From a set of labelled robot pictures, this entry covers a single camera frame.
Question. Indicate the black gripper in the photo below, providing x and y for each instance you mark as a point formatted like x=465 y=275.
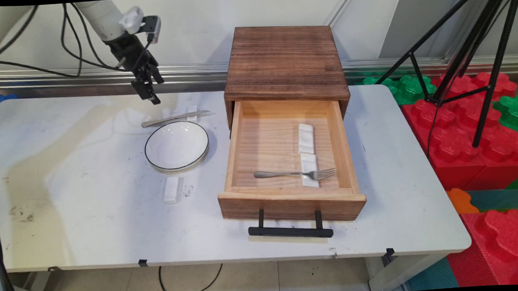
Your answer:
x=130 y=52

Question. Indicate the silver metal table knife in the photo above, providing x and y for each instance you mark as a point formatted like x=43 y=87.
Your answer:
x=169 y=119

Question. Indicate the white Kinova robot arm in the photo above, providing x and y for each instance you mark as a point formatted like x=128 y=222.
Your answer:
x=101 y=16

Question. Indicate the white ceramic cutlery rest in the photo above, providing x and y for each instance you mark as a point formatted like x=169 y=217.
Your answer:
x=171 y=190
x=192 y=107
x=308 y=160
x=306 y=138

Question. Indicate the white plate with black rim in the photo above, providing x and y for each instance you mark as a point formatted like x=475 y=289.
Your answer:
x=174 y=145

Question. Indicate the dark brown wooden cabinet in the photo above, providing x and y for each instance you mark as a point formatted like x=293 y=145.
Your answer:
x=281 y=60

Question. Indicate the silver metal fork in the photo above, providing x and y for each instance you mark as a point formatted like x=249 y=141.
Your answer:
x=265 y=174

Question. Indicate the light wooden drawer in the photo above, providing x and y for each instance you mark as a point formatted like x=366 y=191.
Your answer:
x=279 y=202

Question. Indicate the black table edge clip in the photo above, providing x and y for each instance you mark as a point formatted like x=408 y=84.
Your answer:
x=142 y=262
x=389 y=252

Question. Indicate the green foam block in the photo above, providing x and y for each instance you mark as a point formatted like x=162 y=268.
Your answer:
x=514 y=112
x=404 y=87

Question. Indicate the red foam block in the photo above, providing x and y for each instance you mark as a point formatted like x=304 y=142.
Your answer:
x=504 y=248
x=503 y=155
x=450 y=149

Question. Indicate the white table leg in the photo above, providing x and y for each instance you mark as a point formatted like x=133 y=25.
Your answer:
x=403 y=273

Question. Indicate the orange foam block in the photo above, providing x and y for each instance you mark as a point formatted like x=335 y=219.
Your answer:
x=459 y=201

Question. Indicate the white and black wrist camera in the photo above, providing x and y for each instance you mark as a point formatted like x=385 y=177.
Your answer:
x=151 y=27

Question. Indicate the aluminium wall rail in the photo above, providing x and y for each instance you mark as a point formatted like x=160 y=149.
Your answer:
x=60 y=82

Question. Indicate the black camera tripod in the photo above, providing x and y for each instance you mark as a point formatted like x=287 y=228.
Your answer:
x=497 y=62

